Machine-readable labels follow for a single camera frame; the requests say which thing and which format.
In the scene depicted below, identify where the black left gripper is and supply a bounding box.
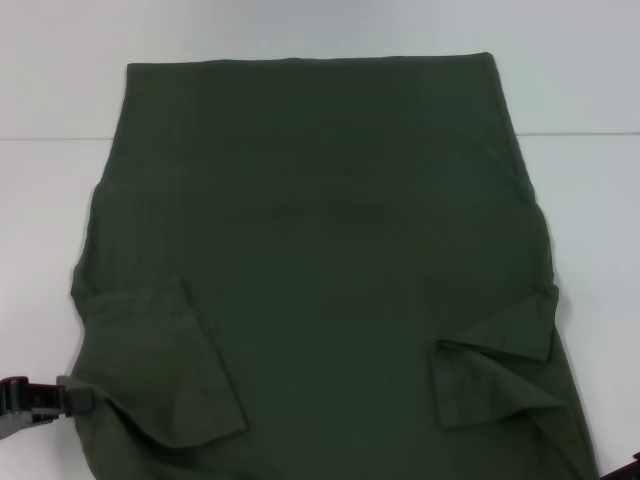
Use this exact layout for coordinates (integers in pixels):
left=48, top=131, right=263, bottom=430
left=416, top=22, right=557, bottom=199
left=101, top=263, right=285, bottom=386
left=0, top=375, right=96, bottom=441

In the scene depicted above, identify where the dark green shirt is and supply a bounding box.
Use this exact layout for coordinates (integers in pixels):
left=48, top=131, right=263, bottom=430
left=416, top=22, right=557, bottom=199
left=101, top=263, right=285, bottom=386
left=64, top=51, right=601, bottom=480

